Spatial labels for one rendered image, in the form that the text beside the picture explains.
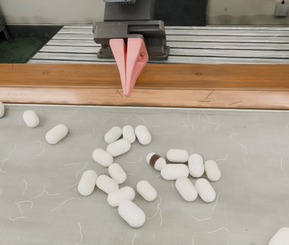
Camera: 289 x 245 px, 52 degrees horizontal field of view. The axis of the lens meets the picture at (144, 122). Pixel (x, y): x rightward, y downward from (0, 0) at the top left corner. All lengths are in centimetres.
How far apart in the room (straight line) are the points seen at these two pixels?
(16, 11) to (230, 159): 271
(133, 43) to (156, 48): 6
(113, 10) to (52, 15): 238
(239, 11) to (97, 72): 197
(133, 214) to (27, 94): 34
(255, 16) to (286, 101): 198
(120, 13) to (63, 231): 29
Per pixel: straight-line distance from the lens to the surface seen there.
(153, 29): 43
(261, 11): 249
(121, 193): 37
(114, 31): 43
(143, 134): 43
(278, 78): 57
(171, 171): 38
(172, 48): 87
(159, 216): 37
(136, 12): 43
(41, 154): 47
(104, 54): 85
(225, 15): 247
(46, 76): 62
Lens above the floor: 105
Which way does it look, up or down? 40 degrees down
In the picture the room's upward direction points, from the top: 5 degrees counter-clockwise
